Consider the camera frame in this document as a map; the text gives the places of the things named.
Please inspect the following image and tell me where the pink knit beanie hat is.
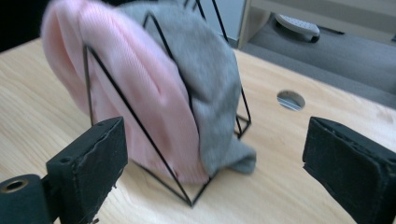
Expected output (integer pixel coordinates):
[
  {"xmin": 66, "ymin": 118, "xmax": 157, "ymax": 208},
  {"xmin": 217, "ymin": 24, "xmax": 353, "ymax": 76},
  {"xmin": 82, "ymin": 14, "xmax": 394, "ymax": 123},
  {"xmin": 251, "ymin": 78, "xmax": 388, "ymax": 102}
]
[{"xmin": 40, "ymin": 0, "xmax": 210, "ymax": 185}]

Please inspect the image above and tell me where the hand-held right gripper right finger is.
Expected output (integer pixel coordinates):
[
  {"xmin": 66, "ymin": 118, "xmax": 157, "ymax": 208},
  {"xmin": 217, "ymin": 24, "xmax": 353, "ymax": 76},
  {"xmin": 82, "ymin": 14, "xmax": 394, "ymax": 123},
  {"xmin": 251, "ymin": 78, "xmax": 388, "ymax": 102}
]
[{"xmin": 302, "ymin": 116, "xmax": 396, "ymax": 224}]

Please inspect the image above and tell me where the white ridged foot pedal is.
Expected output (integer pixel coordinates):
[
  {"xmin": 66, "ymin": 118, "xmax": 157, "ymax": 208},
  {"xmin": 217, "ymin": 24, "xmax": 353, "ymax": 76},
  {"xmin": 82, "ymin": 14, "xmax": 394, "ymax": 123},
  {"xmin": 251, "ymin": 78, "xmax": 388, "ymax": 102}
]
[{"xmin": 274, "ymin": 13, "xmax": 321, "ymax": 44}]

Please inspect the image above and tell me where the black wire rack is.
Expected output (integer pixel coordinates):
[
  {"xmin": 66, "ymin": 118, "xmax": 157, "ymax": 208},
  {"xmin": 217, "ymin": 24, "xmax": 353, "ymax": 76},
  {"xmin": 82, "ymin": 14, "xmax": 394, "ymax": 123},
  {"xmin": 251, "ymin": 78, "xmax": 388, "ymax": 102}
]
[{"xmin": 82, "ymin": 0, "xmax": 252, "ymax": 208}]

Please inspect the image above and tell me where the black cable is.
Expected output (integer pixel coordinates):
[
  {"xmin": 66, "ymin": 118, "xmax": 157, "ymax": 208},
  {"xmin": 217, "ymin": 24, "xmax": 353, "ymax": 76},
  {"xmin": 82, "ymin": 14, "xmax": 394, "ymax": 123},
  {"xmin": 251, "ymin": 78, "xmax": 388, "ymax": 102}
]
[{"xmin": 318, "ymin": 25, "xmax": 346, "ymax": 35}]

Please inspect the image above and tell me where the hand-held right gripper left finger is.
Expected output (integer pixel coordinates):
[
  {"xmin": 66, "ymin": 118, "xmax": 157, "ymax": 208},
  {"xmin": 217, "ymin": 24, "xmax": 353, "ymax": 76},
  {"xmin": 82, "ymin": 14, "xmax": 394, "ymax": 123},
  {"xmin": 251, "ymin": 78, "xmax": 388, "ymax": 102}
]
[{"xmin": 46, "ymin": 116, "xmax": 129, "ymax": 224}]

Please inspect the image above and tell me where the grey knit beanie hat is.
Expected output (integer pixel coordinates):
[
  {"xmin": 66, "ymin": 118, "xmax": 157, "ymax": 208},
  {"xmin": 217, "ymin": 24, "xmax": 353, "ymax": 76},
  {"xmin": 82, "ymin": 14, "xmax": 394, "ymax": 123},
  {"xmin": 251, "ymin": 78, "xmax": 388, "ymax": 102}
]
[{"xmin": 118, "ymin": 0, "xmax": 258, "ymax": 177}]

